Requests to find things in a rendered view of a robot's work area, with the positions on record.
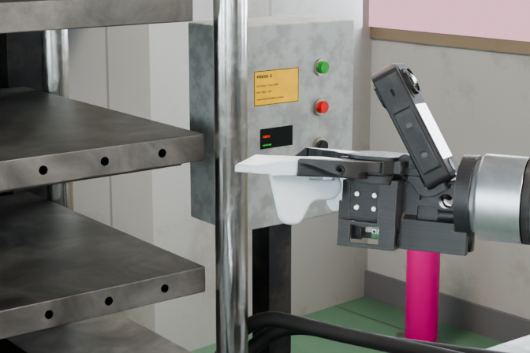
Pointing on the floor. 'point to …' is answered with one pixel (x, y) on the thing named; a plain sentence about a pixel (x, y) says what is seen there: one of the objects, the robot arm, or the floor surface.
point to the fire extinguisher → (422, 296)
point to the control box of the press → (275, 128)
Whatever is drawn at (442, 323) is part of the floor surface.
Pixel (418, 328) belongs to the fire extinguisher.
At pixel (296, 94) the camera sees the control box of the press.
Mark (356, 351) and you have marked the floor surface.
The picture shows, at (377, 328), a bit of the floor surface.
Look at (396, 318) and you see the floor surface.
